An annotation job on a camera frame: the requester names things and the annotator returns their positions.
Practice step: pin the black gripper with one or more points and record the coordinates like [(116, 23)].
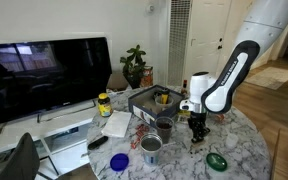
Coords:
[(198, 118)]

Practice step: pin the dark green toy car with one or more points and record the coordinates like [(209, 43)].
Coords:
[(197, 140)]

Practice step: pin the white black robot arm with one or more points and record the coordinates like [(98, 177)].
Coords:
[(230, 80)]

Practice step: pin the yellow printed paper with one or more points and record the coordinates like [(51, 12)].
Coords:
[(184, 113)]

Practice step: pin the small red jar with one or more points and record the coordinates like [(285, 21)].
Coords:
[(220, 117)]

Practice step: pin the small white plastic cup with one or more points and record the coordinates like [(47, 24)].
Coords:
[(231, 140)]

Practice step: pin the clear cup with dark contents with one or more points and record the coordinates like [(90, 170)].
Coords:
[(164, 130)]

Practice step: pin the green plastic lid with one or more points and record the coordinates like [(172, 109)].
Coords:
[(216, 162)]

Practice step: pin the clear plastic cup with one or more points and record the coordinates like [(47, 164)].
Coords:
[(164, 101)]

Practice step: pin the small sauce bottle red cap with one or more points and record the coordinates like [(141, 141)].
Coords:
[(184, 87)]

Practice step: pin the metal tumbler with blue print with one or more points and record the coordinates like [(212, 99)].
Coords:
[(151, 150)]

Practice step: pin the dark cardboard box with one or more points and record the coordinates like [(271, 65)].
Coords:
[(150, 106)]

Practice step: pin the red candy wrapper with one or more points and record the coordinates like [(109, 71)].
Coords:
[(134, 143), (141, 129)]

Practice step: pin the orange printed can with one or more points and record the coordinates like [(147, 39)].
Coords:
[(146, 76)]

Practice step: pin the dark plant pot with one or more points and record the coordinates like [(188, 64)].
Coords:
[(134, 81)]

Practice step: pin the blue plastic lid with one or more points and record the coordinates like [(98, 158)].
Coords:
[(119, 162)]

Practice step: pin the beige floor rug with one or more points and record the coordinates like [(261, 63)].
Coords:
[(270, 77)]

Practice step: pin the green house plant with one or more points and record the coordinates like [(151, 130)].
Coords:
[(134, 61)]

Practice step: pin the vitamin bottle yellow cap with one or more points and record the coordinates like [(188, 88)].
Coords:
[(104, 106)]

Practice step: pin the black remote control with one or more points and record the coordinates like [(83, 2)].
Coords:
[(97, 142)]

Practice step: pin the white door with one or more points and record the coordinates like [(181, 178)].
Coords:
[(204, 20)]

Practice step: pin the black flat screen television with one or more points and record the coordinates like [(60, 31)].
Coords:
[(47, 76)]

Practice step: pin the white television stand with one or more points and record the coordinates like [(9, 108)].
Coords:
[(24, 128)]

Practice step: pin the black chair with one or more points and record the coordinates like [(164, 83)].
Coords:
[(20, 160)]

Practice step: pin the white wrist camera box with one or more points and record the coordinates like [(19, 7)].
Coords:
[(185, 106)]

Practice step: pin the white wall heater grille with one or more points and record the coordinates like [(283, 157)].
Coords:
[(179, 40)]

